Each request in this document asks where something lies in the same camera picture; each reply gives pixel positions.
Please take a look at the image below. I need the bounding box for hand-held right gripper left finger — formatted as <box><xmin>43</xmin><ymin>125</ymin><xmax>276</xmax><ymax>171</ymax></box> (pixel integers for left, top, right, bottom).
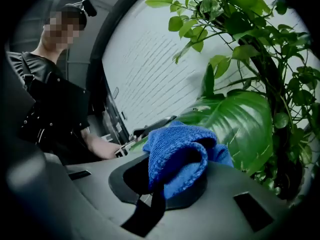
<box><xmin>65</xmin><ymin>153</ymin><xmax>151</xmax><ymax>240</ymax></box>

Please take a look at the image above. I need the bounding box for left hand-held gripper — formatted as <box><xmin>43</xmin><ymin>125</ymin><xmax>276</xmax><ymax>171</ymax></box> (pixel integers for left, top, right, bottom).
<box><xmin>113</xmin><ymin>115</ymin><xmax>178</xmax><ymax>159</ymax></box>

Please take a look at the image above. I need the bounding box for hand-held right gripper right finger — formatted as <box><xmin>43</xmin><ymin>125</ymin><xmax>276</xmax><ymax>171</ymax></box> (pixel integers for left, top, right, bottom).
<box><xmin>147</xmin><ymin>160</ymin><xmax>291</xmax><ymax>240</ymax></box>

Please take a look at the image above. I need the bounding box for blue cloth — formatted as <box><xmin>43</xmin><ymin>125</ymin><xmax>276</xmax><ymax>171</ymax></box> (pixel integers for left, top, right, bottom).
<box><xmin>142</xmin><ymin>120</ymin><xmax>235</xmax><ymax>200</ymax></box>

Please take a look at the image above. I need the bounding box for green leafy plant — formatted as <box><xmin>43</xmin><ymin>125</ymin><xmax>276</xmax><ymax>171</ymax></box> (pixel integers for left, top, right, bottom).
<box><xmin>129</xmin><ymin>0</ymin><xmax>320</xmax><ymax>207</ymax></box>

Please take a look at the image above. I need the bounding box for person's left forearm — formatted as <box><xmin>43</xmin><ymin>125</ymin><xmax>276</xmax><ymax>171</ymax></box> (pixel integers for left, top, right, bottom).
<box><xmin>80</xmin><ymin>128</ymin><xmax>123</xmax><ymax>162</ymax></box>

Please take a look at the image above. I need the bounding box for black chest rig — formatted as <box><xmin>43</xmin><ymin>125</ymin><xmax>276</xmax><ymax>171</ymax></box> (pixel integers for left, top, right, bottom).
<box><xmin>23</xmin><ymin>71</ymin><xmax>91</xmax><ymax>145</ymax></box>

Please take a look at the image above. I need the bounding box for person's black shirt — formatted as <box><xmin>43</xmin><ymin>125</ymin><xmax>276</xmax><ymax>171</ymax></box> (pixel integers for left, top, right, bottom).
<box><xmin>6</xmin><ymin>50</ymin><xmax>91</xmax><ymax>165</ymax></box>

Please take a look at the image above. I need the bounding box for person's head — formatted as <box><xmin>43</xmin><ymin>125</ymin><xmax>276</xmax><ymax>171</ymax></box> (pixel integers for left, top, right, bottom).
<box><xmin>42</xmin><ymin>3</ymin><xmax>88</xmax><ymax>51</ymax></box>

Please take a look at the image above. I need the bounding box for black head camera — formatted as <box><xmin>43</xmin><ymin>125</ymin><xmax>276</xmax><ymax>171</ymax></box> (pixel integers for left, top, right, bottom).
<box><xmin>74</xmin><ymin>0</ymin><xmax>98</xmax><ymax>18</ymax></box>

